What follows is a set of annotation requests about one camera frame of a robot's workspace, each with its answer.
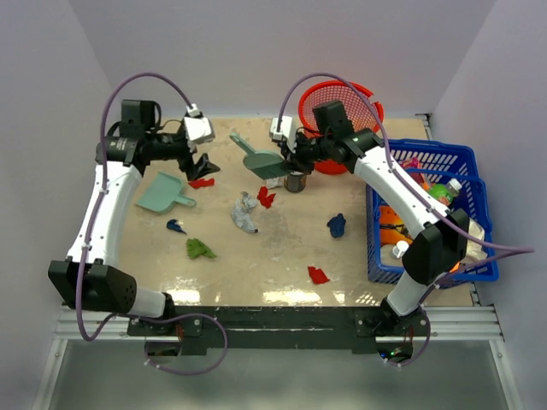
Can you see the blue plastic basket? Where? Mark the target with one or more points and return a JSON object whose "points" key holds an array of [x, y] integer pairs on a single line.
{"points": [[440, 162]]}

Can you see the red scrap front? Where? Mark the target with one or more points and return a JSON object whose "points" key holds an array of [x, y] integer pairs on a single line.
{"points": [[317, 275]]}

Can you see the blue scrap right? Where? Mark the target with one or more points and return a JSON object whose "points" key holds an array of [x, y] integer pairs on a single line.
{"points": [[336, 225]]}

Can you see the red scrap left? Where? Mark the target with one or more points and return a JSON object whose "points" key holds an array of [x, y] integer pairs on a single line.
{"points": [[201, 183]]}

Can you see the red mesh waste basket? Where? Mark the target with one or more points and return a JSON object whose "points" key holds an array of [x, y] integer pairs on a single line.
{"points": [[357, 111]]}

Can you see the green paper scrap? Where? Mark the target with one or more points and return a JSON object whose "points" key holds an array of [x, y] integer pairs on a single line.
{"points": [[196, 248]]}

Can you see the orange razor package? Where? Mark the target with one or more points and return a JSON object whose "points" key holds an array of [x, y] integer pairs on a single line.
{"points": [[391, 227]]}

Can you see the large grey paper scrap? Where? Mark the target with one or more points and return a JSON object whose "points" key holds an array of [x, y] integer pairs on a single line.
{"points": [[241, 216]]}

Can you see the teal dustpan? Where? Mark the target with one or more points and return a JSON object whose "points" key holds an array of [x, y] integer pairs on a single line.
{"points": [[164, 193]]}

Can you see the white paper scrap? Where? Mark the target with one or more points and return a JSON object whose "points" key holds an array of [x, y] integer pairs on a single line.
{"points": [[274, 183]]}

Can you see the tin food can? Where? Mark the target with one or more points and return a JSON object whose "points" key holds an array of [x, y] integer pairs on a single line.
{"points": [[295, 182]]}

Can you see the small grey paper scrap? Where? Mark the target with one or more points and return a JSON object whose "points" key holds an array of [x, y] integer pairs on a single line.
{"points": [[249, 200]]}

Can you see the crumpled beige bag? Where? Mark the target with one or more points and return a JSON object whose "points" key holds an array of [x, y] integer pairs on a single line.
{"points": [[475, 252]]}

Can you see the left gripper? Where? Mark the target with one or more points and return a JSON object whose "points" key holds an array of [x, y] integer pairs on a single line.
{"points": [[202, 166]]}

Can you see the red scrap centre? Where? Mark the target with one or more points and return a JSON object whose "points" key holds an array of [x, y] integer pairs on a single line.
{"points": [[265, 197]]}

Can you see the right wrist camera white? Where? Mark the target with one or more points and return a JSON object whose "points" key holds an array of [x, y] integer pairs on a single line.
{"points": [[283, 130]]}

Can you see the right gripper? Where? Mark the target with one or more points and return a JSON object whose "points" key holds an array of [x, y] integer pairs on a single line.
{"points": [[296, 161]]}

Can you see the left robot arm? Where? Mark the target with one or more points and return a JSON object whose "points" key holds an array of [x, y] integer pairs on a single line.
{"points": [[89, 277]]}

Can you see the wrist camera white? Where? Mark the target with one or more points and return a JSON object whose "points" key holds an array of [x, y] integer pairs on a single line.
{"points": [[198, 128], [283, 130]]}

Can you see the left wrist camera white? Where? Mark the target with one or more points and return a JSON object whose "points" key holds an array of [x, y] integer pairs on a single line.
{"points": [[198, 128]]}

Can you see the teal hand brush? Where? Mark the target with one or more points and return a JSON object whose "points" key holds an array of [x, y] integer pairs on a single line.
{"points": [[264, 164]]}

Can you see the black base frame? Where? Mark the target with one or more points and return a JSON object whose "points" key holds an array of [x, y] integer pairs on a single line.
{"points": [[360, 330]]}

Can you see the pink packet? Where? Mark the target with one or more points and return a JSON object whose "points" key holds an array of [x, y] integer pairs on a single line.
{"points": [[412, 163]]}

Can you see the red scrap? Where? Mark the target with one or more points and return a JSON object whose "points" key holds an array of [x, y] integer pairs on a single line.
{"points": [[201, 183], [317, 275], [265, 197]]}

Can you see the green drink bottle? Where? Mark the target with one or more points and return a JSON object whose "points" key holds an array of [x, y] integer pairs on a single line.
{"points": [[446, 193]]}

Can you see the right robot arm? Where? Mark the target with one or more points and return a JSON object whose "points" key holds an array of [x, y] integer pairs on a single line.
{"points": [[439, 234]]}

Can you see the small blue scrap left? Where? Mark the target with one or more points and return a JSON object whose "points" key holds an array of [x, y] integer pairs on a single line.
{"points": [[176, 225]]}

